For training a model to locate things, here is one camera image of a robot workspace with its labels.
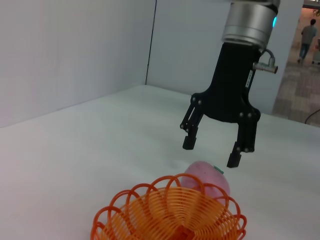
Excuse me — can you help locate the thin dark floor cable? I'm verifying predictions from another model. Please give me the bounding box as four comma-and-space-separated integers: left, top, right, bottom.
304, 109, 320, 125

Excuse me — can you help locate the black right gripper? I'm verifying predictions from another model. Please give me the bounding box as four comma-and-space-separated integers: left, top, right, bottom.
179, 42, 261, 168

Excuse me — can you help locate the person in dark shirt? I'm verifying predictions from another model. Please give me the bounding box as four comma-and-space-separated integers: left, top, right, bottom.
297, 18, 318, 63

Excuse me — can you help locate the orange woven plastic basket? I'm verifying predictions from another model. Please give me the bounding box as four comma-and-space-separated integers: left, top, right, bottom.
90, 174, 248, 240

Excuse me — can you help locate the pink peach with green leaf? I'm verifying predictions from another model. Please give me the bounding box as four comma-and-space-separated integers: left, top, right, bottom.
180, 160, 231, 205

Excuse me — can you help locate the silver right gripper cable connector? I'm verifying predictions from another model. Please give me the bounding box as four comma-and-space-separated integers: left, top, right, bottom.
252, 48, 280, 75

